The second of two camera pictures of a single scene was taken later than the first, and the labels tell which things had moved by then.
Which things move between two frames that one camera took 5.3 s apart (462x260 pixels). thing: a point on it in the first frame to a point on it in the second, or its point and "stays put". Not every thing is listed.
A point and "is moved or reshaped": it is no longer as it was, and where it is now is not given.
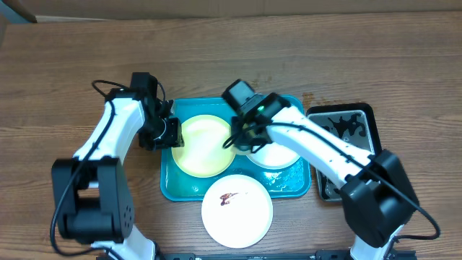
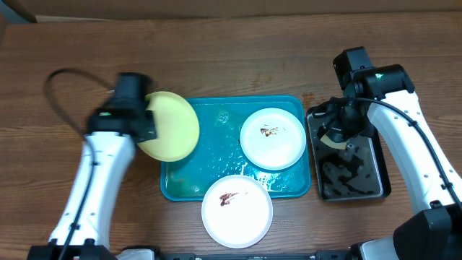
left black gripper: [174, 139] to [152, 129]
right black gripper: [242, 139] to [335, 126]
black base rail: [270, 255] stays put
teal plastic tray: [291, 183] stays put
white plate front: [237, 211] stays put
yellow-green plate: [203, 154] is moved or reshaped
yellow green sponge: [250, 132] is moved or reshaped
